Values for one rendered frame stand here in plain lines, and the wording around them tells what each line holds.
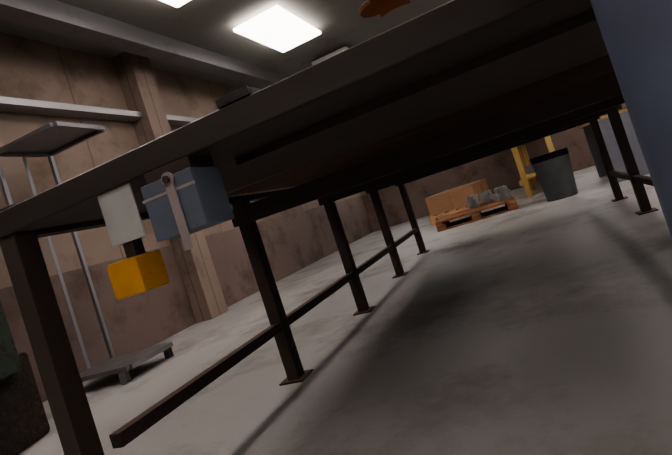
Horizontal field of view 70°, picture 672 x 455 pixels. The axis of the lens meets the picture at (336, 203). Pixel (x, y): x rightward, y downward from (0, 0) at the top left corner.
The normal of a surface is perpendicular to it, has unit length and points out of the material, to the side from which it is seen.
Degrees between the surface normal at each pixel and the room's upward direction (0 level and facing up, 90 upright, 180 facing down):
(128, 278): 90
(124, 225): 90
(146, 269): 90
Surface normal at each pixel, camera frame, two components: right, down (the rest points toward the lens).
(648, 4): -0.85, 0.26
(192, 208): -0.36, 0.09
